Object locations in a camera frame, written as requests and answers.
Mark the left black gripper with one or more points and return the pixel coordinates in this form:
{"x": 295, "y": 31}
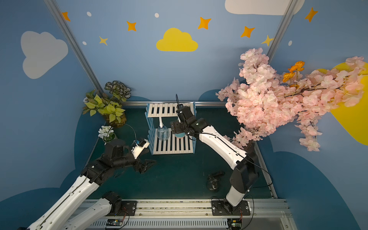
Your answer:
{"x": 138, "y": 164}

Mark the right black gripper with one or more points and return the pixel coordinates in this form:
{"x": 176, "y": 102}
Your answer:
{"x": 177, "y": 127}

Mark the teal watering bottle pink collar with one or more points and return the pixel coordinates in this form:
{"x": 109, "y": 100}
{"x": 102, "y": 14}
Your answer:
{"x": 180, "y": 135}

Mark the clear spray bottle white nozzle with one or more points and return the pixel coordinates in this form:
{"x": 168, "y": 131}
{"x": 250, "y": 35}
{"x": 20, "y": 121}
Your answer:
{"x": 162, "y": 132}

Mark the dark smoky spray bottle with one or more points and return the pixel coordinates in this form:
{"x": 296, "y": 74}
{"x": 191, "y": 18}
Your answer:
{"x": 213, "y": 181}

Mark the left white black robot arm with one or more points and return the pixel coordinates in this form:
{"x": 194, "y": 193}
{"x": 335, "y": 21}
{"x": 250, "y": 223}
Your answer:
{"x": 117, "y": 155}

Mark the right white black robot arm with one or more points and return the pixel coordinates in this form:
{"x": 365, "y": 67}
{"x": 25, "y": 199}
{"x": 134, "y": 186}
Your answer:
{"x": 245, "y": 165}

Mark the white flower small beige pot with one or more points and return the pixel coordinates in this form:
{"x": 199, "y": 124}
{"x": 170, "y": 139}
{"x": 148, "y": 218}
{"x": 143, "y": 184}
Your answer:
{"x": 106, "y": 133}

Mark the left green circuit board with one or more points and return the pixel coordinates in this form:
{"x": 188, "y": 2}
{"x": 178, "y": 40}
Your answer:
{"x": 114, "y": 223}

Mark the green circuit board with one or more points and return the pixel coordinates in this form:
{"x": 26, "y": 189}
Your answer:
{"x": 114, "y": 223}
{"x": 234, "y": 224}

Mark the green leafy plant glass vase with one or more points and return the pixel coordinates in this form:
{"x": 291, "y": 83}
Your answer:
{"x": 108, "y": 105}

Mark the pink cherry blossom tree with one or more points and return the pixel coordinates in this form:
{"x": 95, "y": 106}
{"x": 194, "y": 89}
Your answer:
{"x": 263, "y": 100}

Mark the right green circuit board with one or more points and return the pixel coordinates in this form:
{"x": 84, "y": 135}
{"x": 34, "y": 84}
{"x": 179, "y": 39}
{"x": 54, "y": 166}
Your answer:
{"x": 234, "y": 224}

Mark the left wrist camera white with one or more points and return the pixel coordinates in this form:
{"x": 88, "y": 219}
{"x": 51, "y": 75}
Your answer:
{"x": 141, "y": 147}

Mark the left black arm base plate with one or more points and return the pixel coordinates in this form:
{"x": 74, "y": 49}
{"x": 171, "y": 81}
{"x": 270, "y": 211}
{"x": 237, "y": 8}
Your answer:
{"x": 126, "y": 207}

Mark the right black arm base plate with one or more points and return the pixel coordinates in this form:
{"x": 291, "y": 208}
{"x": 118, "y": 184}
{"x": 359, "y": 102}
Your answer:
{"x": 220, "y": 207}

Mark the aluminium front rail frame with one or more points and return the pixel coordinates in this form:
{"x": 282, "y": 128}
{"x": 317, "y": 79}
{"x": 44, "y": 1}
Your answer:
{"x": 196, "y": 214}

